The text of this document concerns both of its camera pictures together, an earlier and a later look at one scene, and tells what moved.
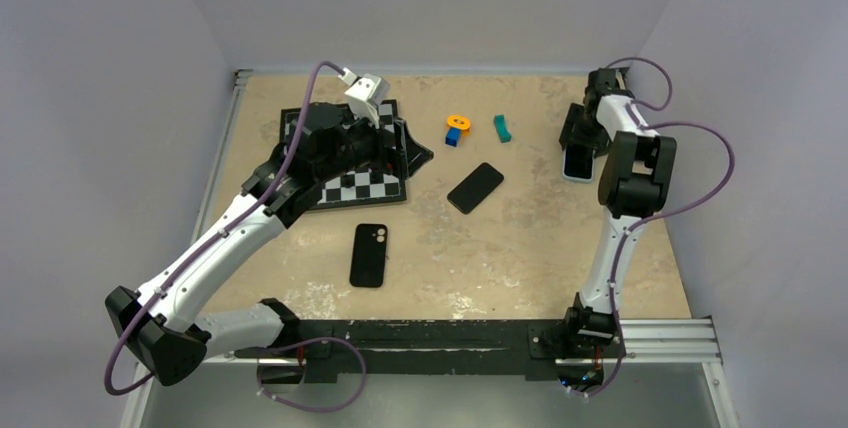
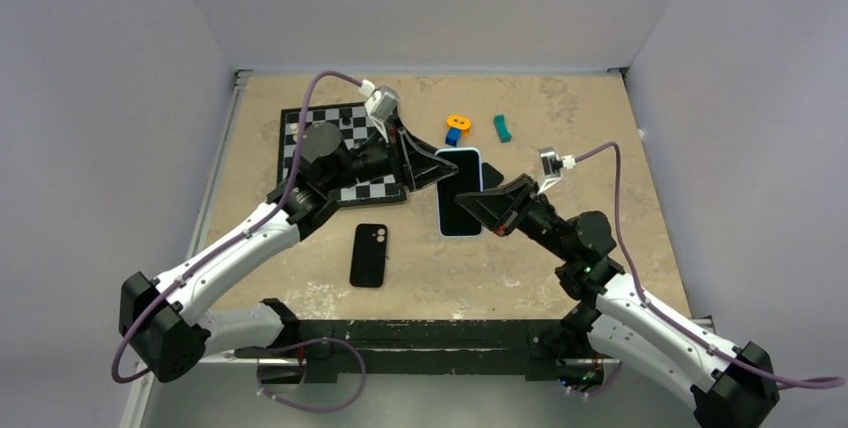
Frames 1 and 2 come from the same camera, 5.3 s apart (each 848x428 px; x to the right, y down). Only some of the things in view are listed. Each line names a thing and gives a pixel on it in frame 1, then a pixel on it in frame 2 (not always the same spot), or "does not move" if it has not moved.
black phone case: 369,255 does not move
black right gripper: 600,142 -> 517,197
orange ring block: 459,121 does not move
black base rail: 440,347 does not move
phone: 578,163 -> 453,219
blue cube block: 453,137 does not move
